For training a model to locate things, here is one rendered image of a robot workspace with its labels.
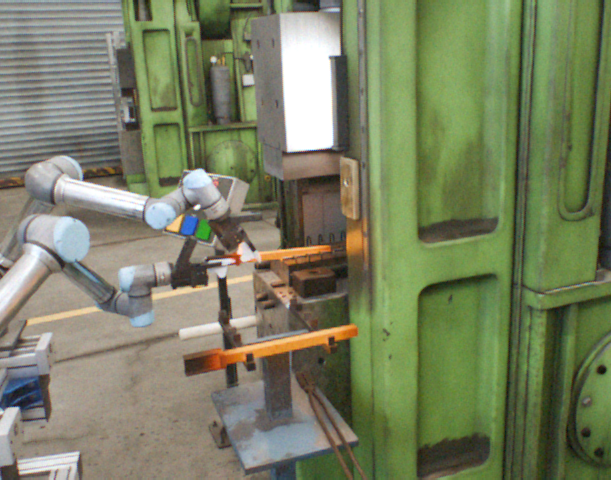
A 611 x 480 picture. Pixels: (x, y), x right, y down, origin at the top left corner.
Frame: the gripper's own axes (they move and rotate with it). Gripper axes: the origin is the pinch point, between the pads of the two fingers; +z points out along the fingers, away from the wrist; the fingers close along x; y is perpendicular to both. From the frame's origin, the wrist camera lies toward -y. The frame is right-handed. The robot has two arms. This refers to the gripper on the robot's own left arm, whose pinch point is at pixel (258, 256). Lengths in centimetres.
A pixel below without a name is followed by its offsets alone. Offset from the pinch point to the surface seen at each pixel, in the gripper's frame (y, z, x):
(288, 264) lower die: -6.0, 5.5, 7.4
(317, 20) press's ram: -53, -54, 13
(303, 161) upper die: -28.2, -20.1, 7.9
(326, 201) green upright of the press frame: -34.0, 6.5, -18.5
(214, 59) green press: -121, -3, -479
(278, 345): 13, -3, 60
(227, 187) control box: -9.4, -12.6, -43.8
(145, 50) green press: -68, -47, -488
